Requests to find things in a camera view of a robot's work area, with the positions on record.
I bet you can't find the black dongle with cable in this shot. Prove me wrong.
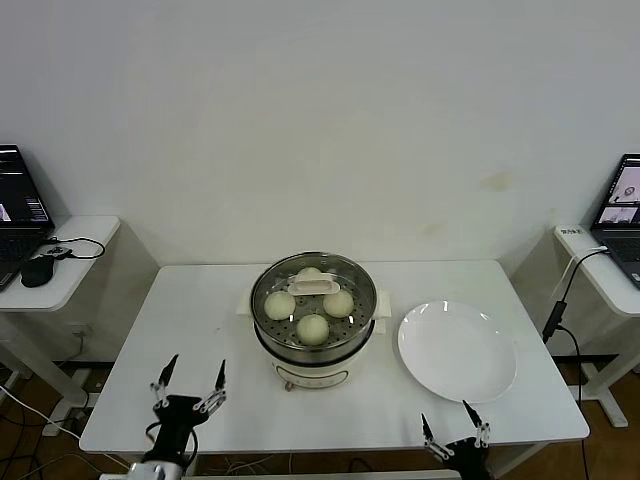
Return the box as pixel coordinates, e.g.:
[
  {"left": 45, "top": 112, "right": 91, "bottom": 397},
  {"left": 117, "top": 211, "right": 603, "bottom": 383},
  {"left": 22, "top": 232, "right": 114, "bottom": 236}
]
[{"left": 38, "top": 236, "right": 105, "bottom": 261}]

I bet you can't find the grey laptop with light screen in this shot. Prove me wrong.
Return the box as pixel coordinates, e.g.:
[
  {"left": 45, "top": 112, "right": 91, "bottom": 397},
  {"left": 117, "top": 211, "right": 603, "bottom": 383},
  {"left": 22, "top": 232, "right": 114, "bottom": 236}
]
[{"left": 589, "top": 151, "right": 640, "bottom": 290}]

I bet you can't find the cream electric cooker base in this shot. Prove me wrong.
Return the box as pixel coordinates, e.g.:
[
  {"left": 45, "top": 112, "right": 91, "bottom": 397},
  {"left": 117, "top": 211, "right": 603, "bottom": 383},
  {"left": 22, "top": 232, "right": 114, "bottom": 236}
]
[{"left": 252, "top": 317, "right": 390, "bottom": 395}]

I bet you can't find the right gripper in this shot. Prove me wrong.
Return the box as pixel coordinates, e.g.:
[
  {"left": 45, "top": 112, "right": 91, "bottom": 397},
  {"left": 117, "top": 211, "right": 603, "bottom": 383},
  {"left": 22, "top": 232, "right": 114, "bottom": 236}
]
[{"left": 419, "top": 399, "right": 491, "bottom": 480}]

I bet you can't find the white side table with mouse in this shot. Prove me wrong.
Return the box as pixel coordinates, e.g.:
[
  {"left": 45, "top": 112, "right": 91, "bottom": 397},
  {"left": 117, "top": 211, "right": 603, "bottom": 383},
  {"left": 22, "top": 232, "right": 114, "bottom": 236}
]
[{"left": 0, "top": 214, "right": 121, "bottom": 436}]

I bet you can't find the white charging cable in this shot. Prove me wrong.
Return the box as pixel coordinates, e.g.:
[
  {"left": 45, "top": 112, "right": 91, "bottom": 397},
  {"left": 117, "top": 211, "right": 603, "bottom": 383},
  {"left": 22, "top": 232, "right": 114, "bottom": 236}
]
[{"left": 551, "top": 243, "right": 609, "bottom": 302}]

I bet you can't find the black computer mouse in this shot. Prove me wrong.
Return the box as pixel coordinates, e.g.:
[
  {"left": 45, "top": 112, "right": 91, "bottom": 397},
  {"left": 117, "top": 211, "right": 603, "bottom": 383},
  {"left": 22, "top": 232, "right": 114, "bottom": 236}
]
[{"left": 19, "top": 254, "right": 55, "bottom": 289}]

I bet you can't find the black laptop with dark screen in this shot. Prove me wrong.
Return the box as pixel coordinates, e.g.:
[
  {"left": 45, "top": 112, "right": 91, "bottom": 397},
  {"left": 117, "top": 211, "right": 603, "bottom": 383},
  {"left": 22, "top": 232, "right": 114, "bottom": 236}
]
[{"left": 0, "top": 143, "right": 55, "bottom": 294}]

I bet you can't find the round glass pot lid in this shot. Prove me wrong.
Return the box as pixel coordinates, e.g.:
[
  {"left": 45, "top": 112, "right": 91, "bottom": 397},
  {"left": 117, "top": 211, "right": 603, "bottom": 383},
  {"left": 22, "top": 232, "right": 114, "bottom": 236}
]
[{"left": 251, "top": 252, "right": 377, "bottom": 351}]

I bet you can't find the white table frame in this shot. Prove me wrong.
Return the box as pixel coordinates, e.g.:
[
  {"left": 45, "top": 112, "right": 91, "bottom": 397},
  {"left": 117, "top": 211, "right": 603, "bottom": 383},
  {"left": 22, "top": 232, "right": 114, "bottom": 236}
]
[{"left": 99, "top": 444, "right": 496, "bottom": 480}]

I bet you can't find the white round plate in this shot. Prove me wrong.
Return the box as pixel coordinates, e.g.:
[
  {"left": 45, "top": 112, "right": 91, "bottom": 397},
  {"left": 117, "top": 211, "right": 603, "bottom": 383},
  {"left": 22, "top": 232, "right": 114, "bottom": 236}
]
[{"left": 398, "top": 298, "right": 518, "bottom": 405}]

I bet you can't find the stainless steel steamer basket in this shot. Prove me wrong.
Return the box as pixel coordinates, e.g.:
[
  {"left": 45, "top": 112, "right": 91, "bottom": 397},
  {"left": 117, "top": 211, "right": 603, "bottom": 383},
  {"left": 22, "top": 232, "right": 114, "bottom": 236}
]
[{"left": 235, "top": 252, "right": 394, "bottom": 356}]

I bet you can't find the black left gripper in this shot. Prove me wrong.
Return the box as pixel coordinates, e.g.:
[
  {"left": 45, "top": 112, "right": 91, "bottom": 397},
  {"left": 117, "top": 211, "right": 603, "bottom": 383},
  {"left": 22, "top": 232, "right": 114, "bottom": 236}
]
[{"left": 149, "top": 353, "right": 229, "bottom": 461}]

